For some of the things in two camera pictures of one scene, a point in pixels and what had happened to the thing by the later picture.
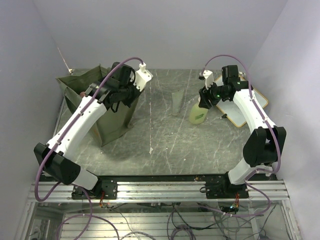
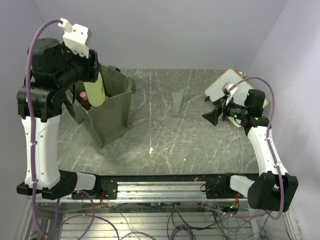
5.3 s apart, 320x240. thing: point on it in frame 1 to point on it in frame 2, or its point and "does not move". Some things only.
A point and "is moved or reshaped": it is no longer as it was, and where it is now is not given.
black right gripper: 205,95 to 220,106
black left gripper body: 131,93 to 86,67
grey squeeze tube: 177,97 does not move
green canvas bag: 118,118 does not move
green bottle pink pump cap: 197,115 is moved or reshaped
